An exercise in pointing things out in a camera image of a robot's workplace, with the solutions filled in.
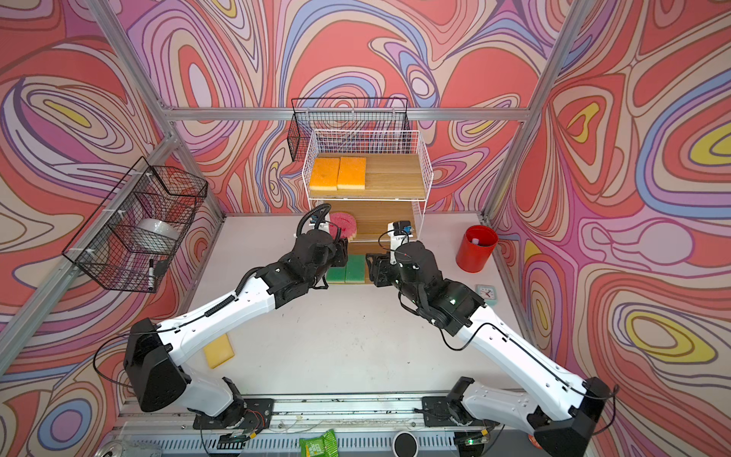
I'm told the small mint alarm clock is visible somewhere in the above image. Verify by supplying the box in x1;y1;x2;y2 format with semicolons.
476;285;498;307

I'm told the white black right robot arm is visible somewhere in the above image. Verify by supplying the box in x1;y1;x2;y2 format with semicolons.
365;241;616;456

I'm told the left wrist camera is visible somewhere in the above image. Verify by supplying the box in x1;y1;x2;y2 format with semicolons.
305;218;329;233

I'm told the green snack packet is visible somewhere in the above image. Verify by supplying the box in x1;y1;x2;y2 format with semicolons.
299;430;339;457

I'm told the pink smiley sponge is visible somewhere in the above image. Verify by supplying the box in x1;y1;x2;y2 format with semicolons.
329;213;357;241

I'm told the orange yellow sponge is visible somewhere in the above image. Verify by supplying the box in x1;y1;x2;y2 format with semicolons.
337;156;367;190
308;157;341;192
204;334;235;369

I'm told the black wire basket wall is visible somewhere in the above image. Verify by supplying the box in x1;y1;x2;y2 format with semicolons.
62;158;209;293
287;95;411;162

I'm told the white wire wooden shelf rack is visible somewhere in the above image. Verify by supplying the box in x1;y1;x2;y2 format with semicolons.
302;129;434;256

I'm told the red ribbed metal bucket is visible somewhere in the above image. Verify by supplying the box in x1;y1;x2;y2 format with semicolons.
456;225;499;273

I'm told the yellow green sponge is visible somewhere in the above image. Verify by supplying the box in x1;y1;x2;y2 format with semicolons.
345;254;367;284
326;267;346;284

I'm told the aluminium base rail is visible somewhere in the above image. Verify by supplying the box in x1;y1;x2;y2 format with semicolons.
104;392;470;456

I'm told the silver bowl in basket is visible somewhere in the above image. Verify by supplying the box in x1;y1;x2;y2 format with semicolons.
137;218;180;241

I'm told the black wire basket left wall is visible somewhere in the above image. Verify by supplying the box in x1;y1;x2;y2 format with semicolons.
62;158;209;293

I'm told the black wire basket back wall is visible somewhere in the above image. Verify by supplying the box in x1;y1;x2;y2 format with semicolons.
287;95;411;162

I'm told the black marker in basket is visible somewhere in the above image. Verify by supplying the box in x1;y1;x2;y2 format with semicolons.
147;258;156;292

